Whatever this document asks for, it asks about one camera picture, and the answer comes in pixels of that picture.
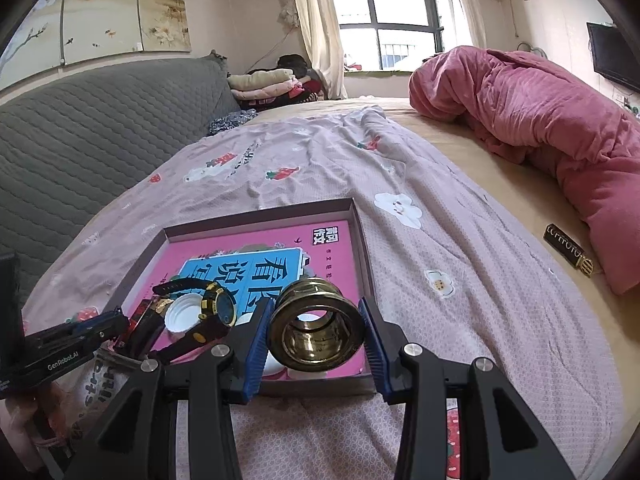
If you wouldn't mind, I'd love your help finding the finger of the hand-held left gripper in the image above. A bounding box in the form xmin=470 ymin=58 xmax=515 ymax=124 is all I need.
xmin=25 ymin=308 xmax=130 ymax=348

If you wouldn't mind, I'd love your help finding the white plastic bottle cap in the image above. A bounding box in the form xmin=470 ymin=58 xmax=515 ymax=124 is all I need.
xmin=164 ymin=296 xmax=208 ymax=336

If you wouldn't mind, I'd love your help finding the strawberry printed pink blanket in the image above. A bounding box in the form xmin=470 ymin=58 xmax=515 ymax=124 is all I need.
xmin=22 ymin=105 xmax=616 ymax=480

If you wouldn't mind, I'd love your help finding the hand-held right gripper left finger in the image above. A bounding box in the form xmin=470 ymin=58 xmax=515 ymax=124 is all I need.
xmin=65 ymin=305 xmax=273 ymax=480

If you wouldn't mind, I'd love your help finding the black wall television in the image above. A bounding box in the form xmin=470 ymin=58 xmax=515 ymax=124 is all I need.
xmin=586 ymin=22 xmax=640 ymax=95

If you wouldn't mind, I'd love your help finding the pink quilted duvet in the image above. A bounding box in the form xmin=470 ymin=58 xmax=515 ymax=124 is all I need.
xmin=407 ymin=45 xmax=640 ymax=296

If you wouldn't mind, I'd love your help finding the dark patterned cloth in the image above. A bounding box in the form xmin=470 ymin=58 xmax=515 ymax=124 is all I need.
xmin=207 ymin=109 xmax=258 ymax=136

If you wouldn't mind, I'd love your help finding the black framed window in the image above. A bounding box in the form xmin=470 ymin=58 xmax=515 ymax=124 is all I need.
xmin=327 ymin=0 xmax=446 ymax=72

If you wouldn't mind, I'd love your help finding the cream curtain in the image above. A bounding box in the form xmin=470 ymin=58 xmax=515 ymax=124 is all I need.
xmin=445 ymin=0 xmax=488 ymax=51
xmin=287 ymin=0 xmax=348 ymax=101

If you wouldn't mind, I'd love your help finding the pink book with blue label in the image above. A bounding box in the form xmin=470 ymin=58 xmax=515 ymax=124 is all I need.
xmin=150 ymin=220 xmax=371 ymax=376

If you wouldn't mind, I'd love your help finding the beige bed sheet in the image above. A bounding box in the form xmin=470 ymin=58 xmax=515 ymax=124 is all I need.
xmin=240 ymin=97 xmax=640 ymax=480

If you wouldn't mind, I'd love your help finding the stack of folded clothes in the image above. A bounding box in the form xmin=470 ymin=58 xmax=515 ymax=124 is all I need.
xmin=227 ymin=54 xmax=326 ymax=107

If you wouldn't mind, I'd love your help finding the floral wall painting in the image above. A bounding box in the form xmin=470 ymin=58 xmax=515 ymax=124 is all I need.
xmin=0 ymin=0 xmax=193 ymax=88

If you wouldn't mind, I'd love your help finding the small dark red bottle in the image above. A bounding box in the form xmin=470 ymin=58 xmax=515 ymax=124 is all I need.
xmin=112 ymin=299 xmax=166 ymax=356

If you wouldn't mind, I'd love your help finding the black and gold small case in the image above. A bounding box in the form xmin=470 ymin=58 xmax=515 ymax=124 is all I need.
xmin=544 ymin=222 xmax=597 ymax=278

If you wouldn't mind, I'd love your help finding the grey quilted headboard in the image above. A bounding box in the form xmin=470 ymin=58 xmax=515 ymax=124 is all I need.
xmin=0 ymin=55 xmax=243 ymax=306

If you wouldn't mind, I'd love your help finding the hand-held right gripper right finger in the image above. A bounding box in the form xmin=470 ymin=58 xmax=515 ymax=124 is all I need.
xmin=357 ymin=297 xmax=576 ymax=480

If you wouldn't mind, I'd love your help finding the pink tray box lid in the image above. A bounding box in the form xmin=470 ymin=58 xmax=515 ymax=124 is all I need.
xmin=107 ymin=197 xmax=376 ymax=396

